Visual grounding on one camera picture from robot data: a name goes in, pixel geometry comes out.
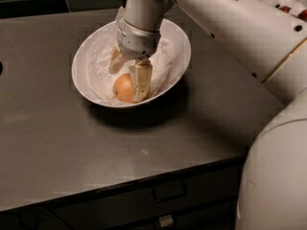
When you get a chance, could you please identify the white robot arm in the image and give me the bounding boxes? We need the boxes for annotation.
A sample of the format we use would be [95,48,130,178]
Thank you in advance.
[110,0,307,230]

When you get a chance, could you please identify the white drawer label tag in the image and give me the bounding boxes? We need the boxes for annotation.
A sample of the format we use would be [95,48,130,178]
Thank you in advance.
[158,215,174,228]

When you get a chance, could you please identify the dark upper drawer front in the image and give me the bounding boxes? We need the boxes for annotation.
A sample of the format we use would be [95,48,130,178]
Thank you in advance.
[54,164,239,230]

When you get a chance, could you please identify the white bowl with strawberries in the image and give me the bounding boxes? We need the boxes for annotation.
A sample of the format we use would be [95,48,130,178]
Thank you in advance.
[245,0,307,22]

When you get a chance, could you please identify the black drawer handle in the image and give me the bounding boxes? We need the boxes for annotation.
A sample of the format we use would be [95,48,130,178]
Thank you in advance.
[153,180,187,202]

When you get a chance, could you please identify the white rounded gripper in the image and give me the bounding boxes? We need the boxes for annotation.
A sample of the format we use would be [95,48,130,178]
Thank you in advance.
[108,19,161,103]

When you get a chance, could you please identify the white paper liner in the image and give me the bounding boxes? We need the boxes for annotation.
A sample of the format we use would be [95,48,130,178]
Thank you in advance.
[87,7,174,107]

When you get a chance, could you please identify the dark lower drawer front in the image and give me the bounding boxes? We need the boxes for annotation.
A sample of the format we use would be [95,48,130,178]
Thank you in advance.
[107,197,237,230]

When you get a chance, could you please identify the dark drawer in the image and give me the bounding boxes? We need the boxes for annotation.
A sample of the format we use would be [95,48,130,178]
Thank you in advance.
[54,164,239,230]
[107,197,237,230]

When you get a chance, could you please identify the orange fruit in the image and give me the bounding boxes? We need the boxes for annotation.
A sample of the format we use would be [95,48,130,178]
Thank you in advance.
[113,73,136,104]

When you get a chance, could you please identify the large white bowl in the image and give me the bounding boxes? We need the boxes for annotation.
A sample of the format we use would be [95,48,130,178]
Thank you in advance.
[72,19,191,108]

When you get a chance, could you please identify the red strawberries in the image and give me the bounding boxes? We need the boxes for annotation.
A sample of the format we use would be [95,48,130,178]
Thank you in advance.
[275,4,307,22]

